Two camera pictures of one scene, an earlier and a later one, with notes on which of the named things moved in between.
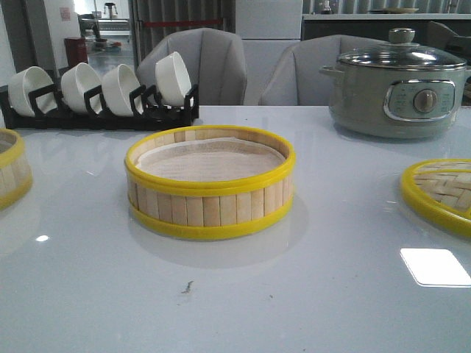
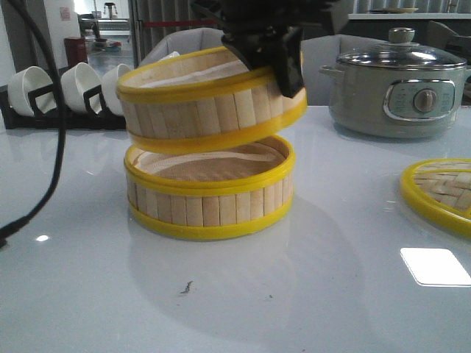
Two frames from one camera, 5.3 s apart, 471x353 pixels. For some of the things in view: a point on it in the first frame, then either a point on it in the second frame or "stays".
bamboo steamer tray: x=210 y=182 stays
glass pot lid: x=401 y=52 stays
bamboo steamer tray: x=15 y=176 -> x=203 y=99
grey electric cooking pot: x=395 y=103 stays
